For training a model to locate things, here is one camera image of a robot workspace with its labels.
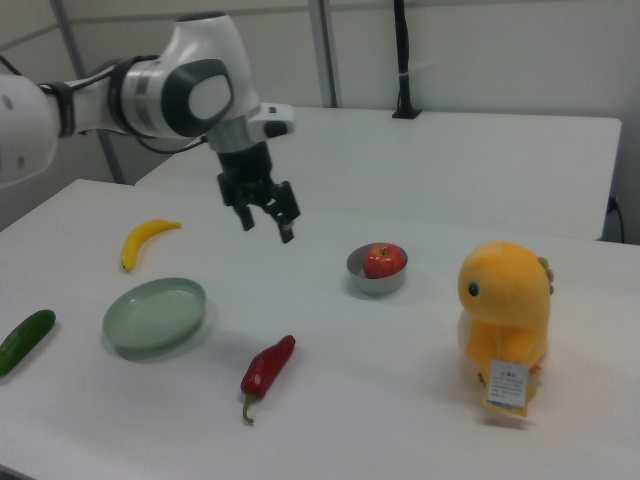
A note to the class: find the red chili pepper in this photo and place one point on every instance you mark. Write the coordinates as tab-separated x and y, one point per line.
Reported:
265	367

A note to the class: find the orange plush toy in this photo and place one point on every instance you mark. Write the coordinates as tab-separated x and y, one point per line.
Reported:
510	310

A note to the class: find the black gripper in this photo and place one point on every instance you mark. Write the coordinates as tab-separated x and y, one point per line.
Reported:
245	170

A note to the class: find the yellow banana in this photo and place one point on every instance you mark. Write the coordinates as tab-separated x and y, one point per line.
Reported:
142	237

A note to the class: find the red apple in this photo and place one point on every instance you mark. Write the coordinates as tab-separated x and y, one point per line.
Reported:
382	262

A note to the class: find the white paper tag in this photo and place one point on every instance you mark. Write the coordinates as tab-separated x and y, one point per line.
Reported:
509	380

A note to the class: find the black pole with white band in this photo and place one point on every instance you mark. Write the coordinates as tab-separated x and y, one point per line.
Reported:
404	50

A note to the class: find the grey small bowl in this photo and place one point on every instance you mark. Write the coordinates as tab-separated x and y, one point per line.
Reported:
376	286

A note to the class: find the green cucumber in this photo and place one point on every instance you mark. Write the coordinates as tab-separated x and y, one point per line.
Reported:
22	340

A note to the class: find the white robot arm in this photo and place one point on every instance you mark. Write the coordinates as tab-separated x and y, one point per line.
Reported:
200	60

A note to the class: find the pale green plate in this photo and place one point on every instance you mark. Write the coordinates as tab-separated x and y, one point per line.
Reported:
152	315

